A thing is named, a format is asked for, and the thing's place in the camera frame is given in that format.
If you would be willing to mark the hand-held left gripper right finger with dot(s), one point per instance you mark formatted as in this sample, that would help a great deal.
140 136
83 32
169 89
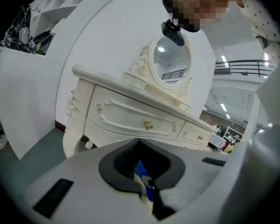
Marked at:
196 171

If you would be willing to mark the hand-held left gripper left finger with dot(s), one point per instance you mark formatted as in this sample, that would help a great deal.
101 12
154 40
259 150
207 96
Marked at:
79 171

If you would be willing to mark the blue cloth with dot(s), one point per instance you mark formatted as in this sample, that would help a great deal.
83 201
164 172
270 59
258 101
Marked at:
140 168

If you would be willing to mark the white dressing table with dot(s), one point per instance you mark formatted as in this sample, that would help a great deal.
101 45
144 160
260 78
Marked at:
130 115

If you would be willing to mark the table with white tablecloth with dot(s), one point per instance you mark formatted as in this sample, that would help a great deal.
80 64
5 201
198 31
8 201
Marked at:
215 140

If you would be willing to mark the white storage rack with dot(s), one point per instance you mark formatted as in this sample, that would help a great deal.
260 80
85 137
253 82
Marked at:
233 133

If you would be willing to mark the oval white-framed mirror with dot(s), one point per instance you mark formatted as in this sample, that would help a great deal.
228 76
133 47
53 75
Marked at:
172 62

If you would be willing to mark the black metal railing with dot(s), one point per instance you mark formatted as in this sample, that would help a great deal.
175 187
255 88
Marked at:
242 66

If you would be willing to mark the person's polka-dot shirt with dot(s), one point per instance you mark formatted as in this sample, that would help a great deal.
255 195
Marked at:
259 20

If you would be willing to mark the person's head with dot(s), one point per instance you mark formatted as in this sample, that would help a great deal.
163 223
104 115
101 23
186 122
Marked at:
200 3

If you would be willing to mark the black head-worn camera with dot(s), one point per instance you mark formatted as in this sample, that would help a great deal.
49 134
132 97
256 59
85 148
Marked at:
172 32

